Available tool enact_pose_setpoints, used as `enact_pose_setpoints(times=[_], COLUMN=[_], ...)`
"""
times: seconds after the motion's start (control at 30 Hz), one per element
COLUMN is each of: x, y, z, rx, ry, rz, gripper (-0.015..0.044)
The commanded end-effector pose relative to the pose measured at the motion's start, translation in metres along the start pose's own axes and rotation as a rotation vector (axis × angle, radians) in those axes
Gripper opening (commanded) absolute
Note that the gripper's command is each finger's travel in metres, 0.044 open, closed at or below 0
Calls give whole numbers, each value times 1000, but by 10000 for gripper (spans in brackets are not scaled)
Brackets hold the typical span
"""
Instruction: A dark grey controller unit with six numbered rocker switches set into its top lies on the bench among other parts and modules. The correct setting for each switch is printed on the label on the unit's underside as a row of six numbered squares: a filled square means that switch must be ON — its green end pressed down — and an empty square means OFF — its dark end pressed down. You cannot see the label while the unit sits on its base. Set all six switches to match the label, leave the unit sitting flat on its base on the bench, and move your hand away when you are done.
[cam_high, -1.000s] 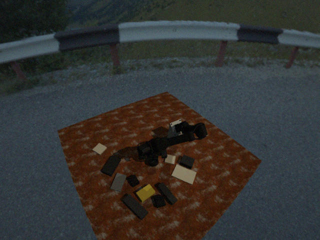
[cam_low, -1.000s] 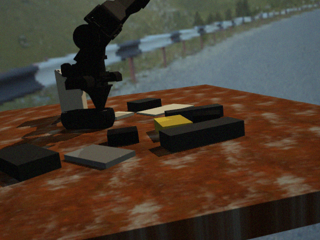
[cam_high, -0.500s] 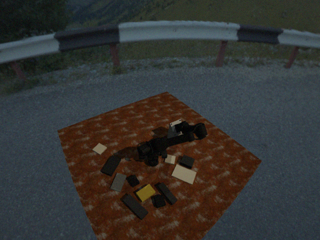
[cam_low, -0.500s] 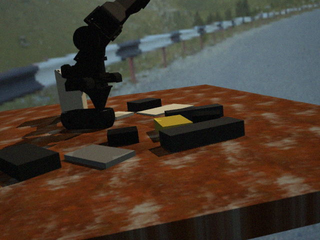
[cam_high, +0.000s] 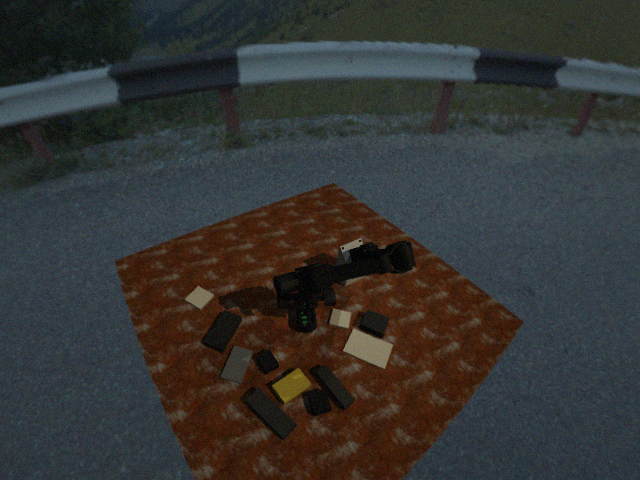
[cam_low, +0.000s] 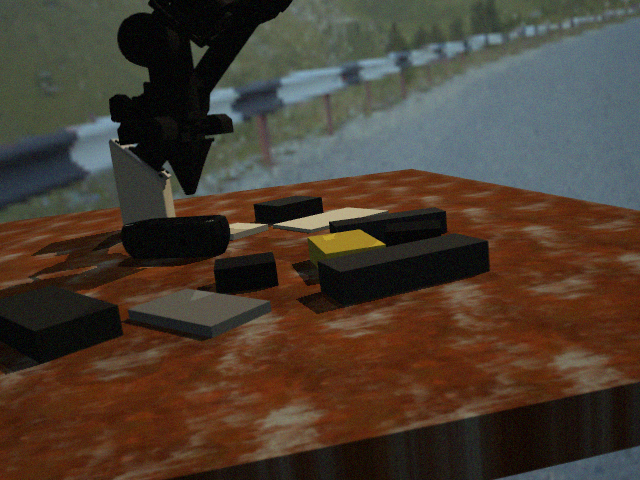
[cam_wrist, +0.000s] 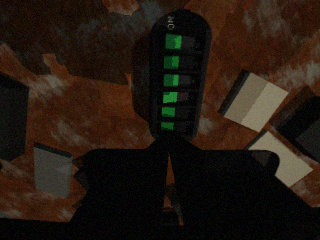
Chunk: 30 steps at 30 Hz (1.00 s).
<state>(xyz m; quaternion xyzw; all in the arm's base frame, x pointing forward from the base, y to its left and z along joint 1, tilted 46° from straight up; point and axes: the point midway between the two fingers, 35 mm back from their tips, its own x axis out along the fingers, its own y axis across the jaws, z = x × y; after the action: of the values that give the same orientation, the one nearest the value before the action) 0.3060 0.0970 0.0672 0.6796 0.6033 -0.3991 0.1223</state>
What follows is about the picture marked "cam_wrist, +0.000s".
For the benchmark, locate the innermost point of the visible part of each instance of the dark grey controller unit with green rocker switches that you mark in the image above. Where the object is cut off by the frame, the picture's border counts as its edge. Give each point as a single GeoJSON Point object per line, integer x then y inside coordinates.
{"type": "Point", "coordinates": [179, 46]}

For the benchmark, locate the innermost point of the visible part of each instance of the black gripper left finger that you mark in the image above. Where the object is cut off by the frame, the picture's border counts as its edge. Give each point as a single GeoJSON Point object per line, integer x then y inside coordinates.
{"type": "Point", "coordinates": [132, 166]}

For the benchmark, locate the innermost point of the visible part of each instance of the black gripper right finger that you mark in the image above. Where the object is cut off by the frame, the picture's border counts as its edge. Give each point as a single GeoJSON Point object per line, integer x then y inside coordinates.
{"type": "Point", "coordinates": [193, 166]}

